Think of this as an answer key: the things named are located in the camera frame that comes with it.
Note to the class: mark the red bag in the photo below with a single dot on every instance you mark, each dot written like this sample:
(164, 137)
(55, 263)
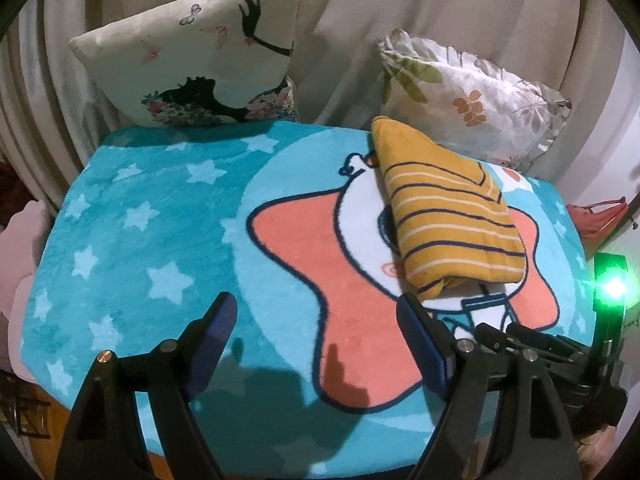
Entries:
(590, 217)

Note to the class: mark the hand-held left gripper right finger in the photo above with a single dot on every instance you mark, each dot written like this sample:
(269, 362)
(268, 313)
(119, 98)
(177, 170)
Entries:
(425, 341)

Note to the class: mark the white floral leaf pillow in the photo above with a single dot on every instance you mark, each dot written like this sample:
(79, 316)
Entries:
(475, 85)

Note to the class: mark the yellow striped shirt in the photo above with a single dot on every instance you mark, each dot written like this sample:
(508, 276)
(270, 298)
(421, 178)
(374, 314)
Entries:
(450, 210)

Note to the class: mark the pink cloth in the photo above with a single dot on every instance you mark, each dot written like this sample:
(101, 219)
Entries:
(25, 240)

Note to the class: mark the wooden furniture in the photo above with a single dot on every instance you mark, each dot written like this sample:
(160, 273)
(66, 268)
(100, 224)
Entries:
(47, 440)

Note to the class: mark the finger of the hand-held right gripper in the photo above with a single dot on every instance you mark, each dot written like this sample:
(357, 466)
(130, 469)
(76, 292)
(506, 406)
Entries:
(545, 344)

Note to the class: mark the teal star printed blanket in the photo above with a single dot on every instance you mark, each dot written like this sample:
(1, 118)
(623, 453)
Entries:
(150, 260)

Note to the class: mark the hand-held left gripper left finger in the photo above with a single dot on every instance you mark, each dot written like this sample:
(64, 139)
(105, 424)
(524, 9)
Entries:
(220, 331)

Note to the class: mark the cream pillow with black figure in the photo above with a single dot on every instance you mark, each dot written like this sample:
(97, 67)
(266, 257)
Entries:
(200, 50)

